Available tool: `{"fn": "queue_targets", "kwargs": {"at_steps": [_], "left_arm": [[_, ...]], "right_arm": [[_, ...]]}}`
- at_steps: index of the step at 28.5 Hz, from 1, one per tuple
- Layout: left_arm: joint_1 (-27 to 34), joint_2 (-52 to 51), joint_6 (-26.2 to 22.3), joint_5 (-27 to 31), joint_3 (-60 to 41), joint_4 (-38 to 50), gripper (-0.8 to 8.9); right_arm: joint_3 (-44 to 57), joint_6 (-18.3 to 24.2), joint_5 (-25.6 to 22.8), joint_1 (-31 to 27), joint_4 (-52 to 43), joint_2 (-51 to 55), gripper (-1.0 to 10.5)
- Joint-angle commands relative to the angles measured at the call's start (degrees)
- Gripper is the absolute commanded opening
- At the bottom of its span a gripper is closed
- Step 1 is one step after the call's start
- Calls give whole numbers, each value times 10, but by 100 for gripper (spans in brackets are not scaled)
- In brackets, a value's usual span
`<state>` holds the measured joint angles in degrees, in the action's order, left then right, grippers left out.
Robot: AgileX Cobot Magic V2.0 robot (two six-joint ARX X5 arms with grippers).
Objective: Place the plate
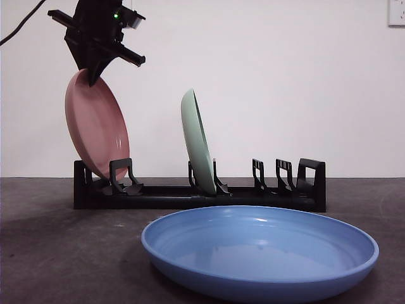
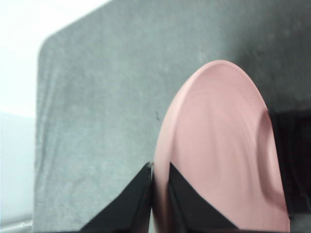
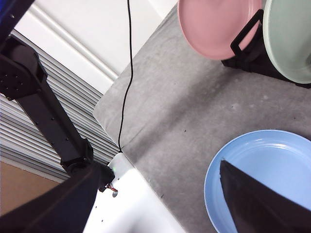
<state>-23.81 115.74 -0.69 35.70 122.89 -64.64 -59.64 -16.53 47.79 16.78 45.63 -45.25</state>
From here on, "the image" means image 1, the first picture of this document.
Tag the white wall socket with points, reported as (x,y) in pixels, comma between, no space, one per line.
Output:
(397,12)

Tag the black plate rack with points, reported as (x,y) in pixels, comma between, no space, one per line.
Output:
(126,201)

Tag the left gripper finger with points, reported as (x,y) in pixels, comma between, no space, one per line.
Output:
(98,63)
(78,54)

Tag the pink plate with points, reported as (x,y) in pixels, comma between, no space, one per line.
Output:
(95,126)

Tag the green plate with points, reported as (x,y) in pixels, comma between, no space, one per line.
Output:
(196,142)

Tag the blue plate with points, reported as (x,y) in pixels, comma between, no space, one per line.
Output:
(253,253)

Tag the pale grey camera box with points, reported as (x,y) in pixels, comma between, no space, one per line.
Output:
(133,19)

